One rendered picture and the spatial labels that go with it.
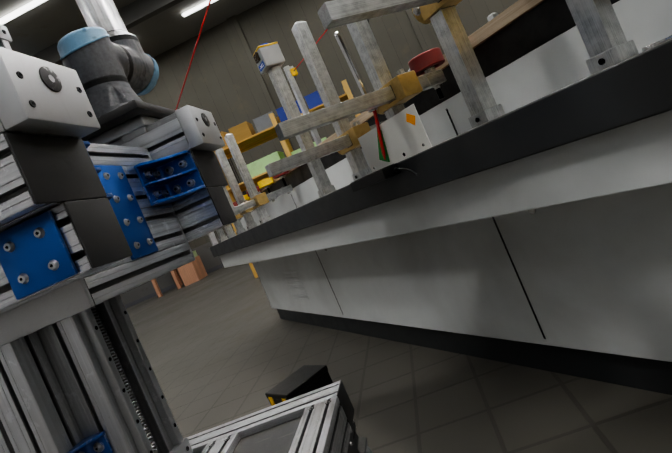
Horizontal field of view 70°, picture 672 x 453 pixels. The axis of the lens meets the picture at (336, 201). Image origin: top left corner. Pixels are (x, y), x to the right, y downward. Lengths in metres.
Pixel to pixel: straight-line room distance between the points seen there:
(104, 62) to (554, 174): 0.97
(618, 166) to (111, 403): 0.91
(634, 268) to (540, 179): 0.33
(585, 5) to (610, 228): 0.52
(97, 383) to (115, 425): 0.08
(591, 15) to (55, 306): 0.85
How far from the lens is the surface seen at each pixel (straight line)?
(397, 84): 1.06
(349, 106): 1.01
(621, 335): 1.26
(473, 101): 0.92
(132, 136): 1.15
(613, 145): 0.81
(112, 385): 0.97
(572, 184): 0.87
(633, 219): 1.10
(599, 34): 0.77
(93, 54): 1.24
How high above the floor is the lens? 0.69
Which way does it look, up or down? 1 degrees down
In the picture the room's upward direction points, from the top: 23 degrees counter-clockwise
